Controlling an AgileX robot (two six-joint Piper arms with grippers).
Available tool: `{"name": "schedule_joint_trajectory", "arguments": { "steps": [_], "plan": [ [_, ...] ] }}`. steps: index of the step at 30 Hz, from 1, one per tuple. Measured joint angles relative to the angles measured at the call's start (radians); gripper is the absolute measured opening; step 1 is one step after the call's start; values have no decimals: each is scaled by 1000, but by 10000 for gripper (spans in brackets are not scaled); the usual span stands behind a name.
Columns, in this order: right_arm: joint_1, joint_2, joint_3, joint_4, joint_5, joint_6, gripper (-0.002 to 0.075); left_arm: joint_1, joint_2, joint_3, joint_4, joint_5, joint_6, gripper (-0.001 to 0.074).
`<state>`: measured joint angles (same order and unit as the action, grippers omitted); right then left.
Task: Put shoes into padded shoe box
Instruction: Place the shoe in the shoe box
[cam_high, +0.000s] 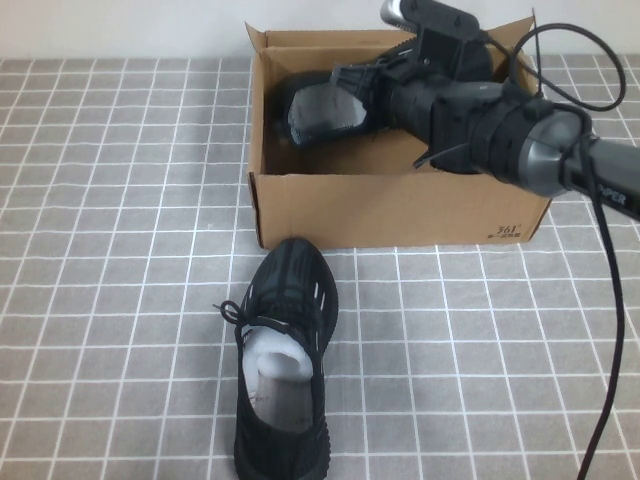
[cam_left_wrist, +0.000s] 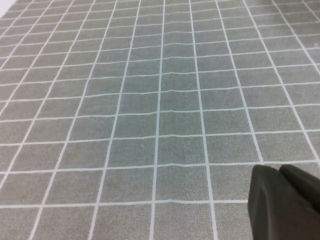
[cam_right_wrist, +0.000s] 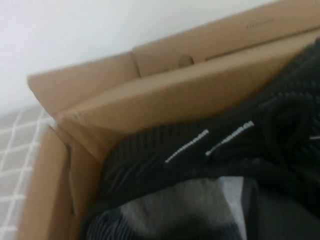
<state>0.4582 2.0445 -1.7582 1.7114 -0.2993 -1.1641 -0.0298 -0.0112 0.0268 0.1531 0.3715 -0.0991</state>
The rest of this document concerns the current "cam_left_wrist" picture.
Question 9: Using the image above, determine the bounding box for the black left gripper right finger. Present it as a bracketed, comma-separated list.
[278, 164, 320, 216]

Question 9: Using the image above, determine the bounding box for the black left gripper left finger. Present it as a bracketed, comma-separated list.
[246, 164, 320, 240]

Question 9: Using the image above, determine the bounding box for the grey white-grid tablecloth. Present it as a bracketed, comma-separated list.
[0, 0, 320, 240]

